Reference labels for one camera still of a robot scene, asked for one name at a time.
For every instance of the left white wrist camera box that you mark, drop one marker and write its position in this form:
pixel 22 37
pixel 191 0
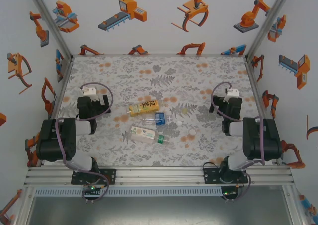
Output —
pixel 90 91

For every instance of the yellow label plastic bottle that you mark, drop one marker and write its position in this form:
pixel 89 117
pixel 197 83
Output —
pixel 145 107

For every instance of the white green label bottle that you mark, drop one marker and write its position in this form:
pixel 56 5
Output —
pixel 144 134

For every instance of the aluminium table side rail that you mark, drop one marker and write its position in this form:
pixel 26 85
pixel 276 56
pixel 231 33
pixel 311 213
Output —
pixel 56 105
pixel 259 98

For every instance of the floral patterned tablecloth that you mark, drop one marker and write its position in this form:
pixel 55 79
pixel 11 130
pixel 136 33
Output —
pixel 124 73

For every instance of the green circuit board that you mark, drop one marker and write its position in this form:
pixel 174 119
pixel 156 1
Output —
pixel 92 189
pixel 229 193

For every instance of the aluminium frame post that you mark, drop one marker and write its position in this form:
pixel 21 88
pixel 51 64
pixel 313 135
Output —
pixel 51 23
pixel 268 23

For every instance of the aluminium frame leg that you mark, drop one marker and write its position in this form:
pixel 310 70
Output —
pixel 23 207
pixel 294 207

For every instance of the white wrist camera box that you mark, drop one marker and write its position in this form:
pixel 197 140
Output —
pixel 90 91
pixel 231 93

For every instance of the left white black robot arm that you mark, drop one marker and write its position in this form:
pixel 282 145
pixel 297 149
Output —
pixel 54 140

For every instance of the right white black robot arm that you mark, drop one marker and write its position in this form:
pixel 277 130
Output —
pixel 261 140

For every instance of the aluminium profile rail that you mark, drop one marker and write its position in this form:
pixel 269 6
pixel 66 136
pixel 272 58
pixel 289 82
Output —
pixel 159 176

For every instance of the small blue label bottle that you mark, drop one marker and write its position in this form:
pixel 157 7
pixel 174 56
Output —
pixel 160 118

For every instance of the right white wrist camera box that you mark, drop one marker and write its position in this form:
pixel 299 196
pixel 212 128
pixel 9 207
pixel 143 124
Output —
pixel 231 93

